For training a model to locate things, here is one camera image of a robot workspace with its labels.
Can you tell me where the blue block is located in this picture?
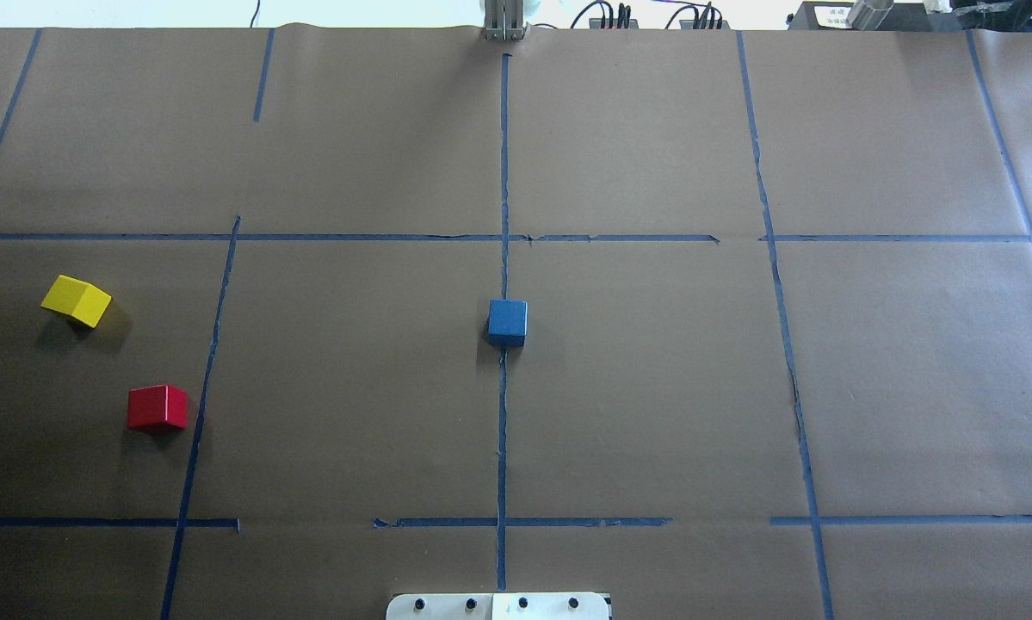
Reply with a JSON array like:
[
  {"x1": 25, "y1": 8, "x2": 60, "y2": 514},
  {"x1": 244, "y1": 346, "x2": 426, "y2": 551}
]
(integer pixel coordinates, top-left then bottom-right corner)
[{"x1": 485, "y1": 299, "x2": 528, "y2": 349}]

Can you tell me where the aluminium frame post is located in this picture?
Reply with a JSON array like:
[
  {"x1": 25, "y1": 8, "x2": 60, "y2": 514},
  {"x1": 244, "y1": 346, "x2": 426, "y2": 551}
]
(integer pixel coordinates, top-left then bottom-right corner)
[{"x1": 480, "y1": 0, "x2": 527, "y2": 40}]

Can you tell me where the yellow block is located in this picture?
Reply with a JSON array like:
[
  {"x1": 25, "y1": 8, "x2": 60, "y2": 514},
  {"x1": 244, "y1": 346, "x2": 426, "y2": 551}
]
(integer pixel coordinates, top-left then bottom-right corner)
[{"x1": 40, "y1": 275, "x2": 112, "y2": 329}]

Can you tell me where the white pole base bracket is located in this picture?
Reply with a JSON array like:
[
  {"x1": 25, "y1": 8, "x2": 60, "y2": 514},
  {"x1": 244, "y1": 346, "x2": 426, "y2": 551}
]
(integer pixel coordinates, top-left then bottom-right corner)
[{"x1": 385, "y1": 592, "x2": 613, "y2": 619}]

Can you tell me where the red block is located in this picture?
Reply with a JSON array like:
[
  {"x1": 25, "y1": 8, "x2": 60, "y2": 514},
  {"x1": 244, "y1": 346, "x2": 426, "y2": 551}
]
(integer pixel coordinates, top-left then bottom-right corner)
[{"x1": 127, "y1": 384, "x2": 188, "y2": 435}]

